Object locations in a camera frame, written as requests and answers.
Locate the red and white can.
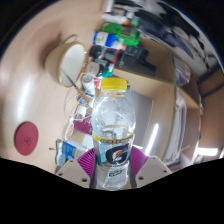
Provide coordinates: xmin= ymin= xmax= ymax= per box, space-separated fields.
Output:
xmin=87 ymin=74 xmax=104 ymax=92

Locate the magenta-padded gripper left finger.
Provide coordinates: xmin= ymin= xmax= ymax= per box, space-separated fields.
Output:
xmin=54 ymin=147 xmax=98 ymax=189

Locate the black appliance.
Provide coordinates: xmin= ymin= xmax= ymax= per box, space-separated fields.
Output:
xmin=123 ymin=43 xmax=158 ymax=73

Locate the white under-shelf light bar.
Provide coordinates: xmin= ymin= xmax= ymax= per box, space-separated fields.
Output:
xmin=144 ymin=123 xmax=160 ymax=156

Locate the magenta pouch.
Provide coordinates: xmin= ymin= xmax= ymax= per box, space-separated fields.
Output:
xmin=73 ymin=114 xmax=94 ymax=136

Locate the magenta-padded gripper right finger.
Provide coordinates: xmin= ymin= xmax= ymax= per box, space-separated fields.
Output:
xmin=128 ymin=145 xmax=173 ymax=189

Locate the green plastic container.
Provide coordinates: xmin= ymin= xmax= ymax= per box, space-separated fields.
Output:
xmin=99 ymin=22 xmax=141 ymax=47

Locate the clear yellow-capped drink bottle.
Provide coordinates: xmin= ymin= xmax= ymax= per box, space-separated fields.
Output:
xmin=91 ymin=77 xmax=137 ymax=191

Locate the white ceiling light tube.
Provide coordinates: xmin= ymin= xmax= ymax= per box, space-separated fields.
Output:
xmin=196 ymin=146 xmax=219 ymax=158

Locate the flat round red coaster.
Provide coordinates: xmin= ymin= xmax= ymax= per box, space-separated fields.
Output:
xmin=13 ymin=121 xmax=40 ymax=157

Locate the light blue hairbrush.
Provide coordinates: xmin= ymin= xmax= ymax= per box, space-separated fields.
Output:
xmin=49 ymin=139 xmax=65 ymax=167

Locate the white bottle with blue label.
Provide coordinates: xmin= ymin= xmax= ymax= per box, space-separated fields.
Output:
xmin=92 ymin=30 xmax=126 ymax=50

